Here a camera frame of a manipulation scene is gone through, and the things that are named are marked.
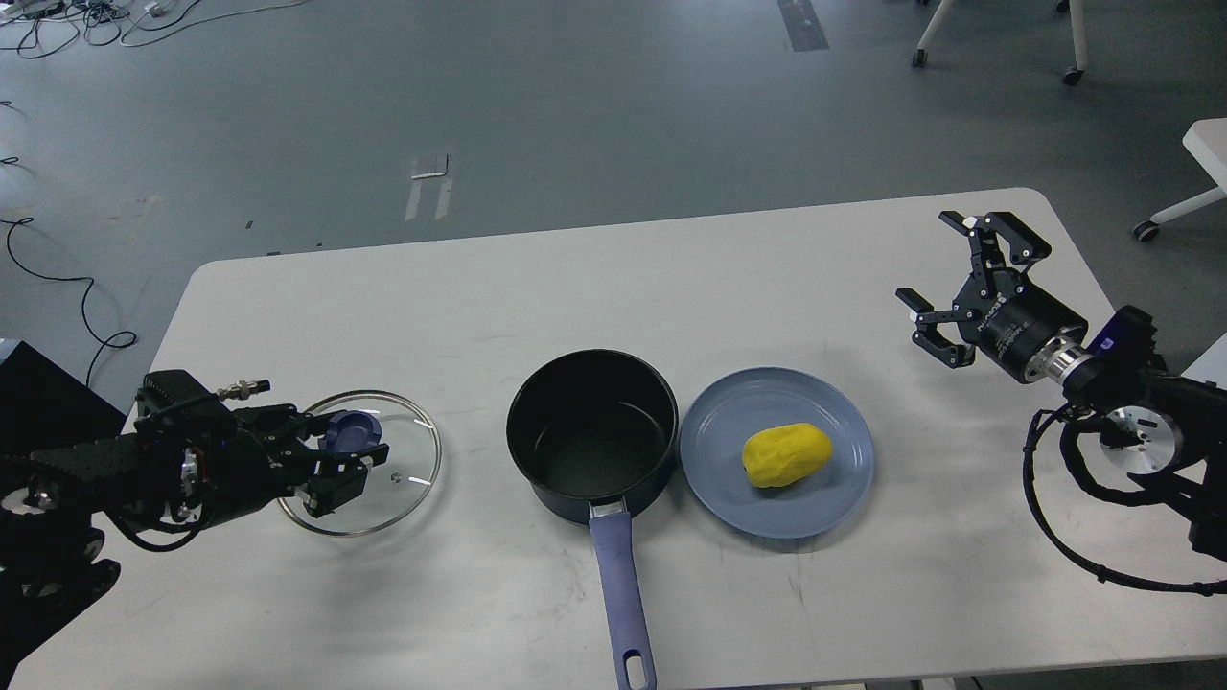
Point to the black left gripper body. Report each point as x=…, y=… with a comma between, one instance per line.
x=204, y=466

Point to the black box at left edge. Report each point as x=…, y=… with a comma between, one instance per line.
x=44, y=407

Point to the white chair legs with casters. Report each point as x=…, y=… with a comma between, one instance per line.
x=1058, y=39

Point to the glass pot lid blue knob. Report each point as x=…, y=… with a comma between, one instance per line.
x=394, y=488

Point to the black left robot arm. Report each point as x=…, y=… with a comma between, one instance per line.
x=53, y=569

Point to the blue plate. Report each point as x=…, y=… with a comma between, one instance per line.
x=732, y=409

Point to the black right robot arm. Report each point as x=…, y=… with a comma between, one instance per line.
x=1133, y=434

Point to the blue saucepan with handle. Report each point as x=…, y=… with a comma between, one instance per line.
x=594, y=432

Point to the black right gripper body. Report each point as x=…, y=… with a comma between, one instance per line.
x=1015, y=321

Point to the yellow potato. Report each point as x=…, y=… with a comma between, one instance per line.
x=778, y=456

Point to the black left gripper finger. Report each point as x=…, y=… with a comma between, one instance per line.
x=279, y=424
x=331, y=484

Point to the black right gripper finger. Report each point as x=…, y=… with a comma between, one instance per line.
x=926, y=333
x=1002, y=247

